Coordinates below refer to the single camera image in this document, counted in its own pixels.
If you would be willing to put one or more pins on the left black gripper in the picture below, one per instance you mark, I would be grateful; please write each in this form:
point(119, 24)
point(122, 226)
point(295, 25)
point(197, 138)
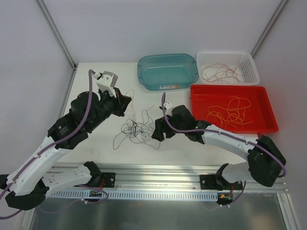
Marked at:
point(118, 104)

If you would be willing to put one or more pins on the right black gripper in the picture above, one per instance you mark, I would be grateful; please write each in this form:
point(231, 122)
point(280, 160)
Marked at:
point(166, 127)

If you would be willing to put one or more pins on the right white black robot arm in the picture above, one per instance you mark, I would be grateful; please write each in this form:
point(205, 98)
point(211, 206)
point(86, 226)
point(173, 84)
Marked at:
point(264, 163)

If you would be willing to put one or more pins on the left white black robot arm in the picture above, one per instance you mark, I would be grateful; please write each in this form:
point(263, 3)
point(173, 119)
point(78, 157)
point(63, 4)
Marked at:
point(29, 186)

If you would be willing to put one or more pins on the teal transparent plastic bin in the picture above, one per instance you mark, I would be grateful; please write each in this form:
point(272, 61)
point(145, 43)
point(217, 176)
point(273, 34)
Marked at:
point(167, 72)

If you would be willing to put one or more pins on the white perforated plastic basket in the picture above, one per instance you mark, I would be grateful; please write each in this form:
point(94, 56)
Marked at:
point(227, 68)

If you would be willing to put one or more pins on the red plastic tray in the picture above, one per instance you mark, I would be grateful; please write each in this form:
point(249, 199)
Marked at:
point(238, 109)

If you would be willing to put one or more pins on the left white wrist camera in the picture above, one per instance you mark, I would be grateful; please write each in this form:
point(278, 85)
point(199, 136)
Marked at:
point(106, 81)

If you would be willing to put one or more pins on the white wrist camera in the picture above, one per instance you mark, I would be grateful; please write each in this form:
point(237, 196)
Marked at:
point(106, 81)
point(166, 107)

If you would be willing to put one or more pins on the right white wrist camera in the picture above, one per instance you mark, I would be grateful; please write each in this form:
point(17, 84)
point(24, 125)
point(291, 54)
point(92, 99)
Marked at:
point(166, 107)

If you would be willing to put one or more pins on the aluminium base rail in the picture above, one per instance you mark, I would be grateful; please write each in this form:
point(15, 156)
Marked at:
point(165, 177)

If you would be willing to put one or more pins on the white slotted cable duct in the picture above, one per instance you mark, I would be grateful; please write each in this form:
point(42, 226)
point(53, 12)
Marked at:
point(137, 195)

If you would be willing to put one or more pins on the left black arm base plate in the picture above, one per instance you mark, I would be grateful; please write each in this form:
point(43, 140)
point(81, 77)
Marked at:
point(107, 180)

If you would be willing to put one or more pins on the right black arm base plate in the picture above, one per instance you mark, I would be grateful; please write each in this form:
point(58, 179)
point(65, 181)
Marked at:
point(213, 182)

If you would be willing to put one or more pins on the left aluminium frame post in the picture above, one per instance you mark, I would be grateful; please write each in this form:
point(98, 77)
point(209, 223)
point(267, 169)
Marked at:
point(47, 16)

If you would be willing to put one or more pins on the aluminium frame post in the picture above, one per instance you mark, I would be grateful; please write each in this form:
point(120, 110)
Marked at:
point(47, 16)
point(269, 26)

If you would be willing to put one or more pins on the right aluminium frame post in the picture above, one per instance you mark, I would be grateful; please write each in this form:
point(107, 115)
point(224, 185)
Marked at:
point(269, 26)

